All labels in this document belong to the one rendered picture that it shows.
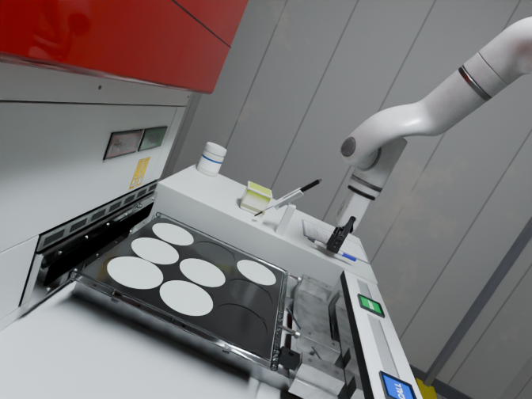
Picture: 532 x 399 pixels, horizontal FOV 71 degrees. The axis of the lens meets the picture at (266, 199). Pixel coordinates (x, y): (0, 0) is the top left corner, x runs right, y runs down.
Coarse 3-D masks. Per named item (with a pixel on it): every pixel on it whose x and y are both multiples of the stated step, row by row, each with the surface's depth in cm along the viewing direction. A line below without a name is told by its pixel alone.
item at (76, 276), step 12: (72, 276) 60; (84, 276) 60; (96, 288) 60; (108, 288) 60; (120, 300) 60; (132, 300) 60; (144, 312) 60; (156, 312) 60; (180, 324) 60; (204, 336) 60; (216, 336) 61; (228, 348) 60; (240, 348) 60; (252, 360) 60; (264, 360) 60
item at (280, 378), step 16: (80, 288) 67; (96, 304) 68; (112, 304) 67; (128, 320) 68; (144, 320) 67; (160, 320) 67; (176, 336) 67; (192, 336) 67; (208, 352) 67; (240, 368) 68; (256, 368) 67; (272, 384) 68; (288, 384) 67
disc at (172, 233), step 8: (160, 224) 90; (168, 224) 92; (160, 232) 86; (168, 232) 88; (176, 232) 90; (184, 232) 92; (168, 240) 85; (176, 240) 86; (184, 240) 88; (192, 240) 90
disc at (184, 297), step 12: (168, 288) 68; (180, 288) 69; (192, 288) 71; (168, 300) 65; (180, 300) 66; (192, 300) 68; (204, 300) 69; (180, 312) 63; (192, 312) 64; (204, 312) 66
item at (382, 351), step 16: (352, 288) 88; (368, 288) 92; (352, 304) 80; (384, 304) 87; (368, 320) 76; (384, 320) 79; (368, 336) 70; (384, 336) 73; (368, 352) 65; (384, 352) 68; (400, 352) 69; (368, 368) 60; (384, 368) 63; (400, 368) 64; (416, 384) 62
